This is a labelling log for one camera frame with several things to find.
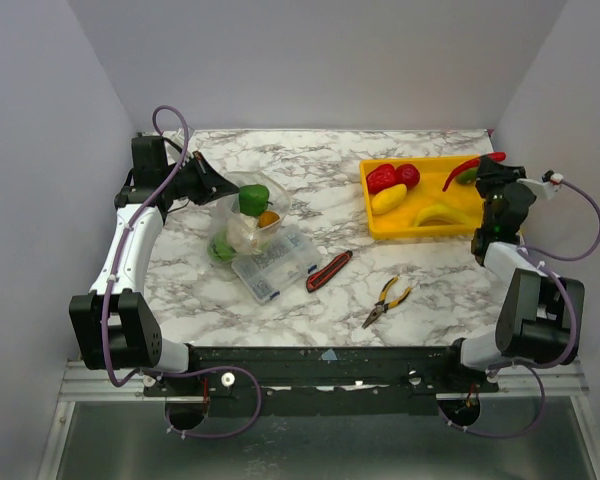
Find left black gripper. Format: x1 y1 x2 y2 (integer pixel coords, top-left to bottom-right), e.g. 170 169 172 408
162 150 240 206

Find red chili pepper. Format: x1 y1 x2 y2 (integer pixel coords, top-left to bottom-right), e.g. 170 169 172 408
442 152 506 192

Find green bell pepper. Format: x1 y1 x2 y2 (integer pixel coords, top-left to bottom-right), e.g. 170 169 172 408
238 184 270 217

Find clear zip top bag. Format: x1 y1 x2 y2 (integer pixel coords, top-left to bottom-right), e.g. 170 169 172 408
207 171 291 264

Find white cauliflower toy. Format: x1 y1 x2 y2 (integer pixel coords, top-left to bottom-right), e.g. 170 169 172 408
226 213 258 253

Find green watermelon ball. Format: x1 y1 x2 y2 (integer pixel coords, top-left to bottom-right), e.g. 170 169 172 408
207 236 236 264

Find orange round fruit toy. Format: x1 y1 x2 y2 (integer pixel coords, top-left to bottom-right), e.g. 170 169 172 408
258 210 280 229

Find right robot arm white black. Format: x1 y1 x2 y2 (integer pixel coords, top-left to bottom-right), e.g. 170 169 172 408
439 153 585 392

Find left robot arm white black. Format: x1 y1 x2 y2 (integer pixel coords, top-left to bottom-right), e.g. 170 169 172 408
69 136 238 395

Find yellow plastic tray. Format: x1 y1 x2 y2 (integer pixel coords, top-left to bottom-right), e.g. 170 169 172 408
359 155 483 240

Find yellow banana toy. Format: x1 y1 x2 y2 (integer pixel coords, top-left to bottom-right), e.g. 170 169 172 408
413 203 472 227

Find red tomato toy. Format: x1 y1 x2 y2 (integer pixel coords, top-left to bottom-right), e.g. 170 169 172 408
396 164 421 190

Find red bell pepper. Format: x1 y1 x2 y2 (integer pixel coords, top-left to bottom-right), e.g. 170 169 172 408
366 164 398 195

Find yellow lemon toy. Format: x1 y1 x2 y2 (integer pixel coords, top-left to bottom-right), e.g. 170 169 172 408
371 184 408 215

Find clear screw organizer box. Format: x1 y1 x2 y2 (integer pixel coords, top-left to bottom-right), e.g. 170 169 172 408
231 225 322 304

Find red black utility knife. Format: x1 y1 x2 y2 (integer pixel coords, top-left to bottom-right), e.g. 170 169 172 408
305 250 353 293

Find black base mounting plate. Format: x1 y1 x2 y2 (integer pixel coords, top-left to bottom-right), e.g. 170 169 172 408
144 347 498 418

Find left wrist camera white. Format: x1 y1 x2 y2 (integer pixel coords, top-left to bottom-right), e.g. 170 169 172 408
171 128 190 152

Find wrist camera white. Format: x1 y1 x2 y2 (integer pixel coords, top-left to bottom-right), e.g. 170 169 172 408
171 128 190 152
517 172 564 200

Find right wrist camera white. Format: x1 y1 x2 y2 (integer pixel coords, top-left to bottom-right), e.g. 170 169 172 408
517 172 564 200

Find yellow handled pliers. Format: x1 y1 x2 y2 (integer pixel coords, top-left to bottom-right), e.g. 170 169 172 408
362 276 412 329

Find aluminium extrusion rail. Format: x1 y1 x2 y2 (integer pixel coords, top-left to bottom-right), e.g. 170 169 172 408
58 361 589 402

